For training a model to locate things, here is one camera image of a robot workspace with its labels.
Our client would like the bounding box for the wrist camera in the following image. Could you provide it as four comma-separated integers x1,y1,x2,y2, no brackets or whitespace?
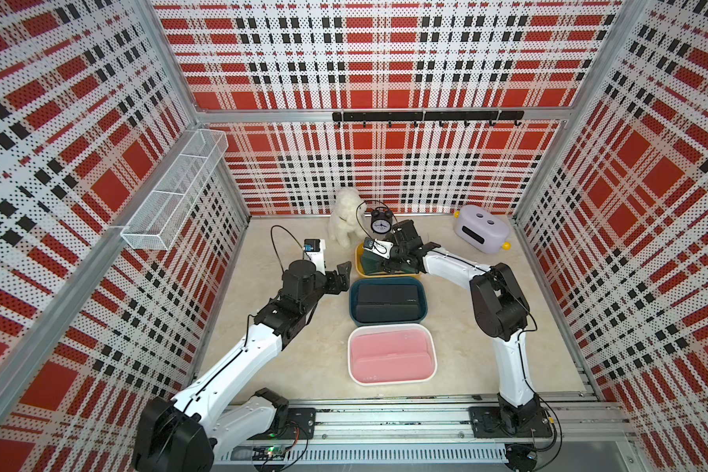
363,238,393,260
303,238,326,273

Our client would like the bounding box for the black hook rail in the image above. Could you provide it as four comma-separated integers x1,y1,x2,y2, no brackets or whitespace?
332,110,525,124

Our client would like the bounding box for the green pencil case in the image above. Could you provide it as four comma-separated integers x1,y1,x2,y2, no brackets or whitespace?
372,248,419,273

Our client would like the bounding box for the black alarm clock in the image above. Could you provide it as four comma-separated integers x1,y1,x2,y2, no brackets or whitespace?
371,206,395,235

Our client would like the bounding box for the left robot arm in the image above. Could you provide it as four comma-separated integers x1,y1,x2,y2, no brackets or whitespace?
132,260,352,471

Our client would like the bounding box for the green circuit board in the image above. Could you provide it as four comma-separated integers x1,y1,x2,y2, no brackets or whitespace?
252,446,286,462

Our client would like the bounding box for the aluminium rail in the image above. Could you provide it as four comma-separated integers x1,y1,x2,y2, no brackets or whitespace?
152,397,632,446

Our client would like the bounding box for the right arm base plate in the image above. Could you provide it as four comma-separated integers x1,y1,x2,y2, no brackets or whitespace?
468,406,554,440

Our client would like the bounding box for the black pencil case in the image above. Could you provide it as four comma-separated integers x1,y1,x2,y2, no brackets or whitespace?
357,284,420,305
354,303,423,325

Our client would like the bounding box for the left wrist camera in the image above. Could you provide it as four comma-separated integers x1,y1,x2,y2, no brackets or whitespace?
303,238,326,273

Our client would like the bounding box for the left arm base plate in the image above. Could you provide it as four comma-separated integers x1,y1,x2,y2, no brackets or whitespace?
251,408,317,441

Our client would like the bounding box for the yellow storage tray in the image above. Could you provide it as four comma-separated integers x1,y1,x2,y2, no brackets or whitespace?
355,243,419,278

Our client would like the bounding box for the pink pencil case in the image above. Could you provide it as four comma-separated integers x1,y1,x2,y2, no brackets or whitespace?
351,353,435,384
350,328,434,364

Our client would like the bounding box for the white plush dog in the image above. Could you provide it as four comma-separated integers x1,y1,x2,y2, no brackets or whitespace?
328,188,368,249

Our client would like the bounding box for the white storage tray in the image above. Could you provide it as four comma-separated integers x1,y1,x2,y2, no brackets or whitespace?
347,324,438,387

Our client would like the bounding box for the teal storage tray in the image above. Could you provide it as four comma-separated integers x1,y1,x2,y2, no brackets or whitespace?
349,277,428,326

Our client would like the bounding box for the lavender toaster toy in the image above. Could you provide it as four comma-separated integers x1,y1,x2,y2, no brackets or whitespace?
454,205,511,255

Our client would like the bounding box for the white wire mesh shelf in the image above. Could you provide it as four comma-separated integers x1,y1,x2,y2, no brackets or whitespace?
122,129,228,251

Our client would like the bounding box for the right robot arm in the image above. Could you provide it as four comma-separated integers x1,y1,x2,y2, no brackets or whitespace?
383,219,541,432

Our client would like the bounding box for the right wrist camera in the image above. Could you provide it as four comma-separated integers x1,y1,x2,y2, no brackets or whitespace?
363,238,393,260

